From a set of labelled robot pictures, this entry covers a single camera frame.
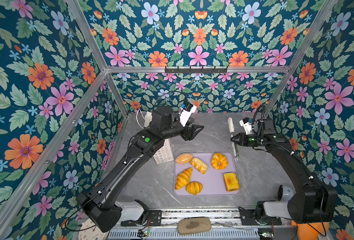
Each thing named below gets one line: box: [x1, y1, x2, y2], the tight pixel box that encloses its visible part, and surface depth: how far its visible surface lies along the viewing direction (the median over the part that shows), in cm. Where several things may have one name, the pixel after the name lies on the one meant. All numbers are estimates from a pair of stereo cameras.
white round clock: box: [78, 218, 109, 240], surface depth 68 cm
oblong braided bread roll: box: [190, 157, 209, 175], surface depth 89 cm
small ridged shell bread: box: [185, 181, 203, 196], surface depth 82 cm
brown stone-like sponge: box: [177, 217, 212, 235], surface depth 70 cm
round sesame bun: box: [175, 153, 194, 164], surface depth 92 cm
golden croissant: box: [175, 167, 193, 190], surface depth 85 cm
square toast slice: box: [223, 172, 240, 192], surface depth 83 cm
